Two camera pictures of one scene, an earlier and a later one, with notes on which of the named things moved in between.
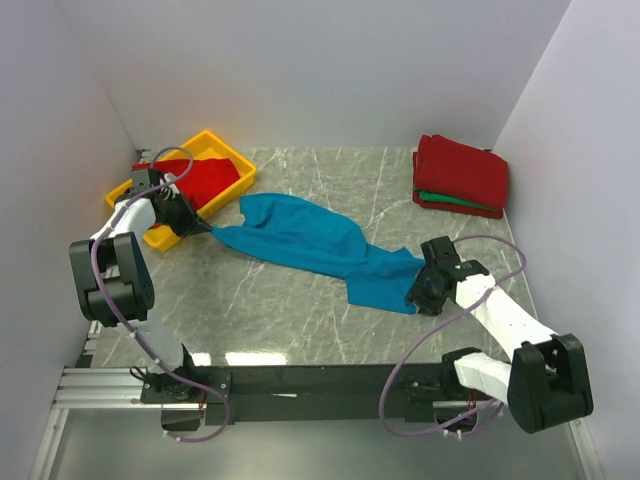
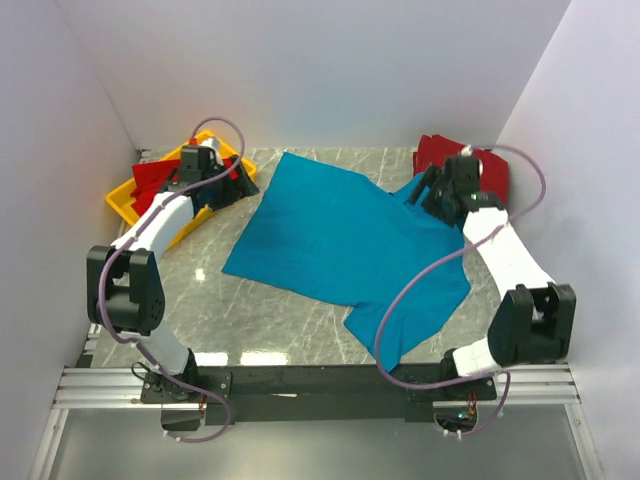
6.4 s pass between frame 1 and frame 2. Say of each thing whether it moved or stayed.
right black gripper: moved
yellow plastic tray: stayed
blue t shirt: moved
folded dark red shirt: stayed
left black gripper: moved
